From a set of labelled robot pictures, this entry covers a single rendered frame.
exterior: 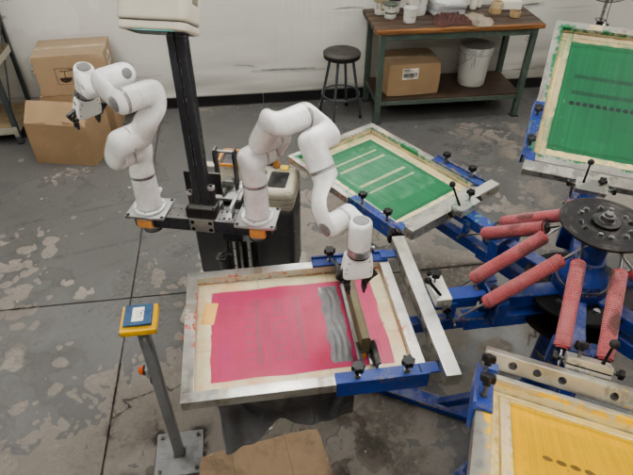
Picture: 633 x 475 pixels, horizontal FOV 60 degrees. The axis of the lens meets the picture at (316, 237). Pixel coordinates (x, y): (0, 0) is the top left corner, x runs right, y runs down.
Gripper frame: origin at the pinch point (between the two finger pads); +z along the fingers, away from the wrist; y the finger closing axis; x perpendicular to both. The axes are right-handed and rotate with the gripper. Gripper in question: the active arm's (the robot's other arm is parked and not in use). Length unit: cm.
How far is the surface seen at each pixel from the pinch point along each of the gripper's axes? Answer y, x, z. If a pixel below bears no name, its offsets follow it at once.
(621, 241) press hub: -84, 12, -19
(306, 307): 15.7, -8.8, 16.9
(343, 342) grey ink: 5.7, 9.8, 16.5
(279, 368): 28.8, 16.9, 17.1
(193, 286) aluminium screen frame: 57, -23, 14
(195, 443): 68, -18, 112
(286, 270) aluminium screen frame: 20.8, -26.5, 13.4
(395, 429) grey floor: -29, -10, 112
